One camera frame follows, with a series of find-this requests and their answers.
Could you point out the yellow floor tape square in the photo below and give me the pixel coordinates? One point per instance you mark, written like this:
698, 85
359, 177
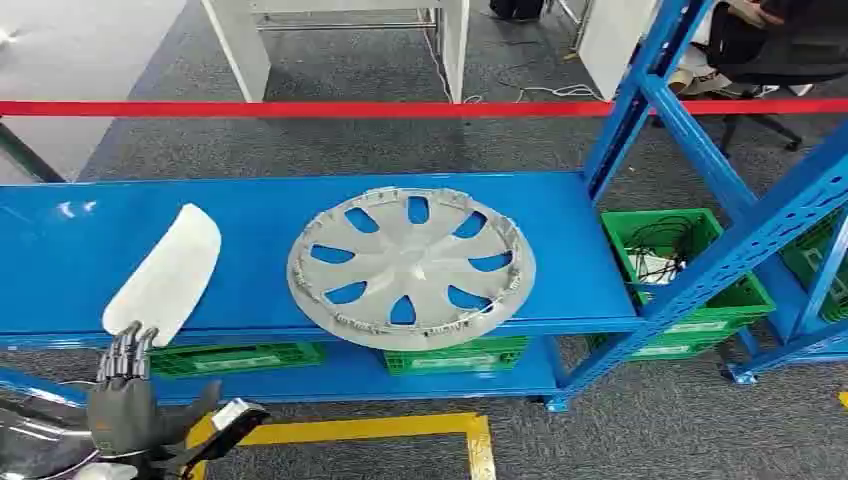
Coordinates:
371, 427

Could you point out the white board panel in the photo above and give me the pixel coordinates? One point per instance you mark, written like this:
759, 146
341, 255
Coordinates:
616, 40

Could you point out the yellow floor tape piece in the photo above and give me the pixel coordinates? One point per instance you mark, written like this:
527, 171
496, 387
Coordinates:
843, 399

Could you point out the green plastic crate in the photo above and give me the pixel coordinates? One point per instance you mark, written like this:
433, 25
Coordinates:
457, 361
735, 301
662, 351
232, 361
805, 265

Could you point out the blue steel shelving rack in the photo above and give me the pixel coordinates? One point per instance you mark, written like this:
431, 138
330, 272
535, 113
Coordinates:
576, 232

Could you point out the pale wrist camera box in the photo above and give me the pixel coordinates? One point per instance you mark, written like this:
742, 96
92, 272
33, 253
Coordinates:
106, 472

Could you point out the black glossy robot foot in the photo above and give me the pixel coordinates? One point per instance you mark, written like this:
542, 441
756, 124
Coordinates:
225, 442

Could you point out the person's hand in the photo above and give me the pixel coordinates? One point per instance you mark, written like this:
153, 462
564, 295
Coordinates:
755, 12

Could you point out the dark metal bar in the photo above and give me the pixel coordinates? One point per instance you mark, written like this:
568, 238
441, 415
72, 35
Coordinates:
30, 156

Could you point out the black office chair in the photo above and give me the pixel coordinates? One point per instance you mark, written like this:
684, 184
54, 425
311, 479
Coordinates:
795, 46

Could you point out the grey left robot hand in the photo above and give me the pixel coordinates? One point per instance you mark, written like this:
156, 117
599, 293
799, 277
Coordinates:
122, 414

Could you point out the red barrier tape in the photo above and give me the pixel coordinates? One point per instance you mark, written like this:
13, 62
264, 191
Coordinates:
265, 108

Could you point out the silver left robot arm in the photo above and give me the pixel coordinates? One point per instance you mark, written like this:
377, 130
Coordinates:
40, 444

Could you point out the white paper sheet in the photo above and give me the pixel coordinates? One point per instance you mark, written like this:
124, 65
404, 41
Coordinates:
652, 270

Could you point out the black object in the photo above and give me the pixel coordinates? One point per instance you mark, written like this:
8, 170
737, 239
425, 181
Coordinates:
517, 8

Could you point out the white curved plastic panel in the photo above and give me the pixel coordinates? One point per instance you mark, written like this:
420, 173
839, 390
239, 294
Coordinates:
172, 272

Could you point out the person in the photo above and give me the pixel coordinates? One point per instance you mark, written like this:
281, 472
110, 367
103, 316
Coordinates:
696, 66

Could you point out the grey plastic wheel hubcap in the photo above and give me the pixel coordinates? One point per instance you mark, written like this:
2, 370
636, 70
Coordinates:
411, 265

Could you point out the white table frame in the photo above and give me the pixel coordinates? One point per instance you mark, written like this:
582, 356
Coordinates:
242, 46

